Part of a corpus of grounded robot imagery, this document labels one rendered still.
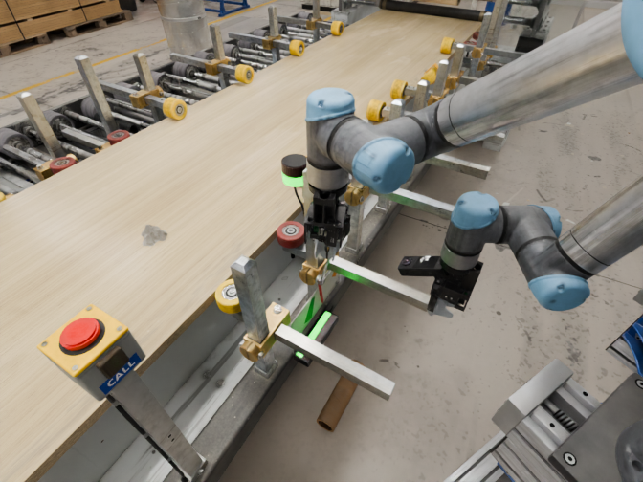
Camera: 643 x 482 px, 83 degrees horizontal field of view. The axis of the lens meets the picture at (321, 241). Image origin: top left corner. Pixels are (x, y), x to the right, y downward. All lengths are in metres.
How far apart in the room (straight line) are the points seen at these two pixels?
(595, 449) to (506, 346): 1.38
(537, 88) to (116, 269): 0.95
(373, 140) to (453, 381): 1.48
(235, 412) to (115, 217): 0.65
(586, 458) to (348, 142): 0.53
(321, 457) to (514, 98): 1.44
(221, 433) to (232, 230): 0.51
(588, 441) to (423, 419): 1.12
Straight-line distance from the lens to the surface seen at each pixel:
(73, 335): 0.50
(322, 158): 0.59
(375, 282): 0.96
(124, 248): 1.11
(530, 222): 0.76
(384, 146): 0.49
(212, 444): 0.96
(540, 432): 0.73
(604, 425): 0.71
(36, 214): 1.36
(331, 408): 1.62
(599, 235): 0.66
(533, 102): 0.48
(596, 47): 0.45
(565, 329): 2.24
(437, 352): 1.90
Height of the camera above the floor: 1.59
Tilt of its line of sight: 44 degrees down
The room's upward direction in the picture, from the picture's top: straight up
